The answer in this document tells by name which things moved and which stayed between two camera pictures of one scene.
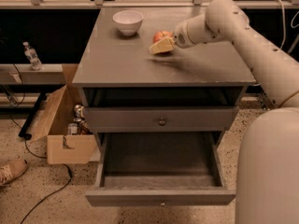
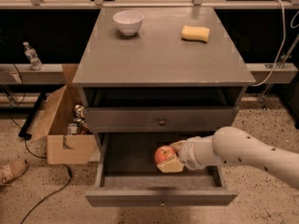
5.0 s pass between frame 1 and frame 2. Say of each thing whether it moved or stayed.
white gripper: moved
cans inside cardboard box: stayed
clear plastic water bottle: stayed
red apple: moved
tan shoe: stayed
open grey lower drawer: stayed
